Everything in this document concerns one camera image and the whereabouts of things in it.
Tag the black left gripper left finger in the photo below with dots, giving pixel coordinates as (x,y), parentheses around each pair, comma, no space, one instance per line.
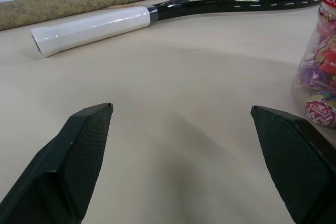
(65,166)

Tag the clear bag of candies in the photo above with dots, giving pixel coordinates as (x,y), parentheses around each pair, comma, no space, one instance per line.
(320,64)

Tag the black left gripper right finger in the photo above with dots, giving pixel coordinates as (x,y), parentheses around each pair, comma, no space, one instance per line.
(291,166)

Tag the black tennis racket white grip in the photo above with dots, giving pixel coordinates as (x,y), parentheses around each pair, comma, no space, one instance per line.
(168,11)

